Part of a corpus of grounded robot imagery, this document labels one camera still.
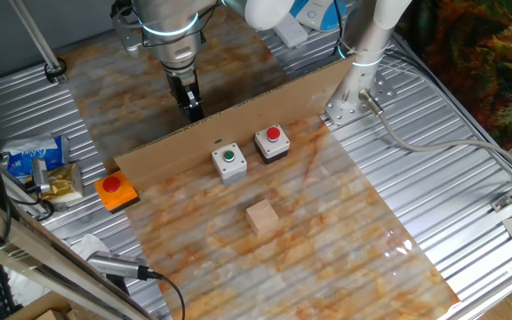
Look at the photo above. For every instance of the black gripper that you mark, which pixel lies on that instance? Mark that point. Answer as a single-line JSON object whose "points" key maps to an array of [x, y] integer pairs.
{"points": [[185, 86]]}

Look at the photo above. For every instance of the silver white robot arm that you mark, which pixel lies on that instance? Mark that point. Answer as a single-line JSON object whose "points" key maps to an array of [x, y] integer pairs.
{"points": [[171, 40]]}

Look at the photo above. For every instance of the white box green flat button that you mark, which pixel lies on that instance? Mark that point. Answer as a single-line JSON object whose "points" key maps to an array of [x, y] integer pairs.
{"points": [[231, 171]]}

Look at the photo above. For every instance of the orange marble pattern mat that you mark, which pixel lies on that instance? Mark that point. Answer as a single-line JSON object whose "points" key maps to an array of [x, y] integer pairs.
{"points": [[305, 249], [118, 98]]}

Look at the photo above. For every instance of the white black box red button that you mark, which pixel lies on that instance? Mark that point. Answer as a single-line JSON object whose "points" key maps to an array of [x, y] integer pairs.
{"points": [[274, 146]]}

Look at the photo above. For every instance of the orange box red mushroom button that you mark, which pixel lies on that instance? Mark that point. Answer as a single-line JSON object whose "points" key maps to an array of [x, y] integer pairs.
{"points": [[118, 195]]}

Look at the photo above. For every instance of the white power strip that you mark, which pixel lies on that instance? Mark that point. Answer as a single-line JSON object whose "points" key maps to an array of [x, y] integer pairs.
{"points": [[290, 31]]}

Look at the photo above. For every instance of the light wooden cube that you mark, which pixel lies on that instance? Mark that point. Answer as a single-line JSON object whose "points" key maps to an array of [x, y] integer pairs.
{"points": [[262, 218]]}

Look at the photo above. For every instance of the gold foil packet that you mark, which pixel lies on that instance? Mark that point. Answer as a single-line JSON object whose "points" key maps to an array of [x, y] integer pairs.
{"points": [[62, 184]]}

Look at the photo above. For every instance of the blue white plastic device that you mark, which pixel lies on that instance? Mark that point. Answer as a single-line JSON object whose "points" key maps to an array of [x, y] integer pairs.
{"points": [[314, 13]]}

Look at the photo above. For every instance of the crumpled white tissue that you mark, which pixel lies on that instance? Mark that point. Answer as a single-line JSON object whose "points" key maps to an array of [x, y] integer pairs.
{"points": [[91, 244]]}

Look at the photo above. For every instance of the blue white tissue pack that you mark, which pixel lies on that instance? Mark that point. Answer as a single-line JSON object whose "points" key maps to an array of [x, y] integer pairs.
{"points": [[29, 157]]}

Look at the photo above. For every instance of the silver metal pole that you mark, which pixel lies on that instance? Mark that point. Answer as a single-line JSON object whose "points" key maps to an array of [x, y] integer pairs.
{"points": [[37, 37]]}

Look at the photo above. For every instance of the brown cardboard box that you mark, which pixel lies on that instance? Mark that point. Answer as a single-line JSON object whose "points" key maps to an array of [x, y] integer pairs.
{"points": [[38, 311]]}

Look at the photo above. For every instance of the colourful patterned cloth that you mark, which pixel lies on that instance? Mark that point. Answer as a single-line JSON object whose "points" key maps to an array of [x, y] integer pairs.
{"points": [[482, 66]]}

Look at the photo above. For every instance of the brown cardboard wall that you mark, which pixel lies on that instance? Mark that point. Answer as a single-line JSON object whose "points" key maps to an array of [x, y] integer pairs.
{"points": [[185, 146]]}

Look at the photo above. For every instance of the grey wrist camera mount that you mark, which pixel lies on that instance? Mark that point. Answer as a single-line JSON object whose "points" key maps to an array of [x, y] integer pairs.
{"points": [[127, 37]]}

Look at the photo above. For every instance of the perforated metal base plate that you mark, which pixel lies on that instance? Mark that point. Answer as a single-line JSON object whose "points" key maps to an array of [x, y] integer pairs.
{"points": [[345, 111]]}

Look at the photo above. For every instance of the small silver ribbed camera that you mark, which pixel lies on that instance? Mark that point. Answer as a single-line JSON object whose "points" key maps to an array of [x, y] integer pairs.
{"points": [[40, 173]]}

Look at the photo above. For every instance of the aluminium frame beam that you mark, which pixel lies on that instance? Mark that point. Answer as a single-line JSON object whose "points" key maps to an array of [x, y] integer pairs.
{"points": [[25, 249]]}

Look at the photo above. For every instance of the small metal corner bracket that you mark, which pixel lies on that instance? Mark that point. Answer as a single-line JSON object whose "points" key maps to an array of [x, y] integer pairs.
{"points": [[500, 203]]}

